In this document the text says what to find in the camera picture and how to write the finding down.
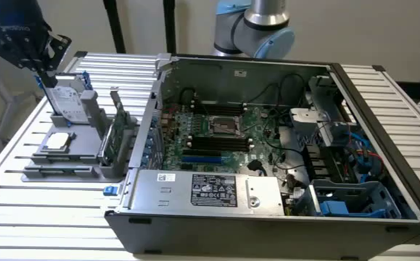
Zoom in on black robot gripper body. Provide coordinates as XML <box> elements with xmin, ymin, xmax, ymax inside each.
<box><xmin>0</xmin><ymin>0</ymin><xmax>54</xmax><ymax>68</ymax></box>

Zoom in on black RAM slot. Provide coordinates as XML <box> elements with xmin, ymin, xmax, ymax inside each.
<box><xmin>194</xmin><ymin>108</ymin><xmax>248</xmax><ymax>113</ymax></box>
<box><xmin>188</xmin><ymin>146</ymin><xmax>252</xmax><ymax>152</ymax></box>
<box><xmin>191</xmin><ymin>135</ymin><xmax>250</xmax><ymax>141</ymax></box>
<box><xmin>188</xmin><ymin>142</ymin><xmax>251</xmax><ymax>148</ymax></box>
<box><xmin>194</xmin><ymin>105</ymin><xmax>247</xmax><ymax>110</ymax></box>
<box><xmin>194</xmin><ymin>102</ymin><xmax>246</xmax><ymax>107</ymax></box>
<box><xmin>190</xmin><ymin>139</ymin><xmax>251</xmax><ymax>145</ymax></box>

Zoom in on blue expansion slot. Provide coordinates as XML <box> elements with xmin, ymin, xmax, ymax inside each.
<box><xmin>182</xmin><ymin>156</ymin><xmax>223</xmax><ymax>164</ymax></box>

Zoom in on silver hard drive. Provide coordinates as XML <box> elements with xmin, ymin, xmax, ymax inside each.
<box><xmin>34</xmin><ymin>70</ymin><xmax>92</xmax><ymax>126</ymax></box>

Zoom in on black stand pole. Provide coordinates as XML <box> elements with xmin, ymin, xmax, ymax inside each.
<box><xmin>162</xmin><ymin>0</ymin><xmax>179</xmax><ymax>54</ymax></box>
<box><xmin>103</xmin><ymin>0</ymin><xmax>127</xmax><ymax>54</ymax></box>

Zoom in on silver hard disk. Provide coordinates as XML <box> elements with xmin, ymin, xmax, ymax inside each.
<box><xmin>44</xmin><ymin>85</ymin><xmax>90</xmax><ymax>125</ymax></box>

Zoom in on grey parts rack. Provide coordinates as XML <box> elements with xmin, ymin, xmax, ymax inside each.
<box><xmin>20</xmin><ymin>74</ymin><xmax>140</xmax><ymax>183</ymax></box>

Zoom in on silver CPU chip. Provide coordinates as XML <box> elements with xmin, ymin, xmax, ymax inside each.
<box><xmin>39</xmin><ymin>132</ymin><xmax>78</xmax><ymax>152</ymax></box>

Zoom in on green graphics card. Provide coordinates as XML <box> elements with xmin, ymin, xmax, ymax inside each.
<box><xmin>98</xmin><ymin>86</ymin><xmax>138</xmax><ymax>167</ymax></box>

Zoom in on metal CPU socket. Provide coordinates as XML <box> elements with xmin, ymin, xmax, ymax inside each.
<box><xmin>204</xmin><ymin>115</ymin><xmax>250</xmax><ymax>136</ymax></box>

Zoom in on grey power supply unit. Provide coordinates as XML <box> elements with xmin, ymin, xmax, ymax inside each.
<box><xmin>127</xmin><ymin>170</ymin><xmax>287</xmax><ymax>218</ymax></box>

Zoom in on green motherboard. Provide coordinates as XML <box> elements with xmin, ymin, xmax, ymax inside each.
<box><xmin>160</xmin><ymin>105</ymin><xmax>295</xmax><ymax>178</ymax></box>

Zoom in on grey metal drive cage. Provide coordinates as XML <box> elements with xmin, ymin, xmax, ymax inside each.
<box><xmin>304</xmin><ymin>75</ymin><xmax>360</xmax><ymax>148</ymax></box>

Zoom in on open black PC case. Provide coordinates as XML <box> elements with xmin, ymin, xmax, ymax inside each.
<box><xmin>103</xmin><ymin>53</ymin><xmax>420</xmax><ymax>255</ymax></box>

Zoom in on black box beside table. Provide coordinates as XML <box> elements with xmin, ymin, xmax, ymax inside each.
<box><xmin>393</xmin><ymin>80</ymin><xmax>420</xmax><ymax>100</ymax></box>

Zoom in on blue grey disk bay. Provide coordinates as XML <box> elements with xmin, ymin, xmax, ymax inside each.
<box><xmin>308</xmin><ymin>178</ymin><xmax>403</xmax><ymax>219</ymax></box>

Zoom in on short black looped wire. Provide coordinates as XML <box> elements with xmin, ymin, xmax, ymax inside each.
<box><xmin>178</xmin><ymin>86</ymin><xmax>196</xmax><ymax>105</ymax></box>

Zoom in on long black arched wire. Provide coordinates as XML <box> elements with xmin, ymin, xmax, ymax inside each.
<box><xmin>261</xmin><ymin>72</ymin><xmax>308</xmax><ymax>110</ymax></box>

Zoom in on black wire with blue plug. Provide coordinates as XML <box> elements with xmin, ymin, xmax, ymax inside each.
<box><xmin>248</xmin><ymin>159</ymin><xmax>268</xmax><ymax>175</ymax></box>

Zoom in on blue SATA wire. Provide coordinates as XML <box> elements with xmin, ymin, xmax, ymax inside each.
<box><xmin>341</xmin><ymin>130</ymin><xmax>373</xmax><ymax>182</ymax></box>

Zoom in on red SATA wire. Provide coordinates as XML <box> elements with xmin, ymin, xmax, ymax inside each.
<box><xmin>360</xmin><ymin>150</ymin><xmax>384</xmax><ymax>165</ymax></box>

